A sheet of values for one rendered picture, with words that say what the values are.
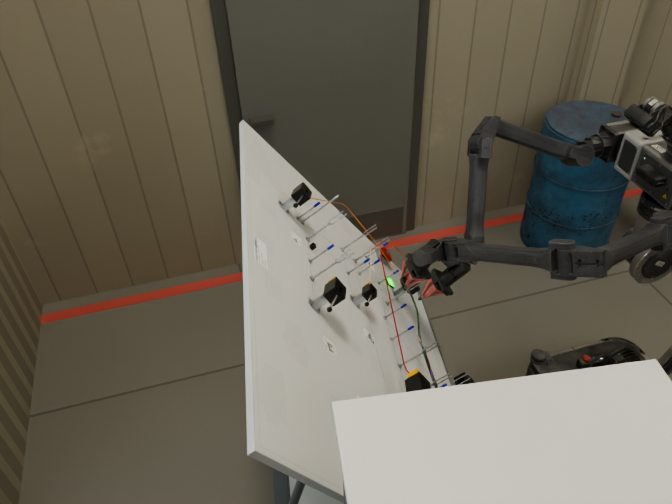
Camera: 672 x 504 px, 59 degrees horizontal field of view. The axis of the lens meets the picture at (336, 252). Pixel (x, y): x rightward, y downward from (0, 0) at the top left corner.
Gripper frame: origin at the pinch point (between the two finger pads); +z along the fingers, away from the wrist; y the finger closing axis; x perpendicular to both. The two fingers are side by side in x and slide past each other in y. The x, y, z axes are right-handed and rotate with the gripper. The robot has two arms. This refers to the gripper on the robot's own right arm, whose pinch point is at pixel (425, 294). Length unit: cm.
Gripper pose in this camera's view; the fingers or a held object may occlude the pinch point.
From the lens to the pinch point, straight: 223.1
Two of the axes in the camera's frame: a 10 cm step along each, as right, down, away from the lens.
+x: 6.9, 2.8, 6.7
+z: -6.7, 6.0, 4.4
